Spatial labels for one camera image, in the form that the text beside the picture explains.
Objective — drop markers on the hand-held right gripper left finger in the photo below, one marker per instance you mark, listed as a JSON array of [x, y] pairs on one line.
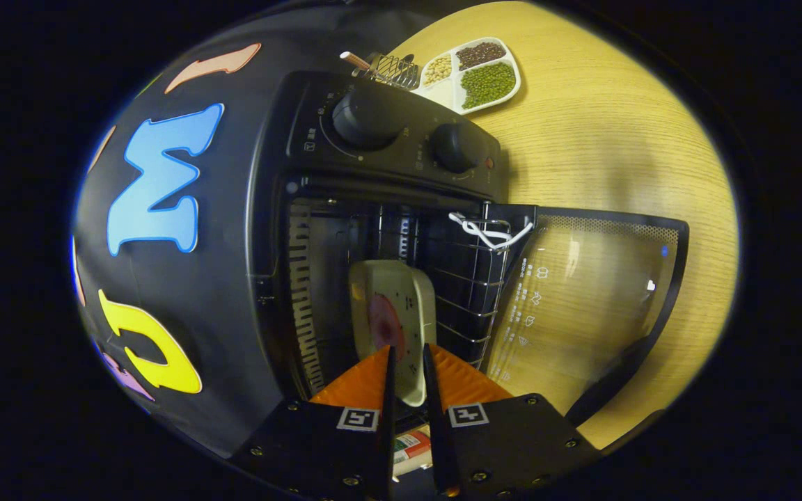
[[387, 445]]

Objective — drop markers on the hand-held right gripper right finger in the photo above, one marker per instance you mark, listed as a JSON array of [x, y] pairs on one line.
[[439, 445]]

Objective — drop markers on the pink ham slice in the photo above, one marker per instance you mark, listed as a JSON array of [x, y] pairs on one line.
[[386, 323]]

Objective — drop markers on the cream square plate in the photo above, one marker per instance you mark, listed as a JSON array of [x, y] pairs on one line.
[[404, 285]]

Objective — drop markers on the black electric oven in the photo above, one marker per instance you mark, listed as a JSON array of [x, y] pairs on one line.
[[373, 118]]

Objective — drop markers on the clear plastic bottle red label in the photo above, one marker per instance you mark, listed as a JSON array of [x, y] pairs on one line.
[[411, 445]]

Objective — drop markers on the black backdrop cloth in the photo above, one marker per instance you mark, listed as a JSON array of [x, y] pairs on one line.
[[220, 243]]

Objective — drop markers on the white divided dish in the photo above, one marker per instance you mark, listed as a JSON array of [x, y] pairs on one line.
[[451, 87]]

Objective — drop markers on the green mung beans heap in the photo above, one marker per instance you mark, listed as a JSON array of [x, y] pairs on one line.
[[488, 85]]

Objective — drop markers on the pale soybeans heap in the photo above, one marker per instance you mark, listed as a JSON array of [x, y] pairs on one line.
[[438, 69]]

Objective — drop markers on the dark red beans heap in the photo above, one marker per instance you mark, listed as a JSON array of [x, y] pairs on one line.
[[481, 54]]

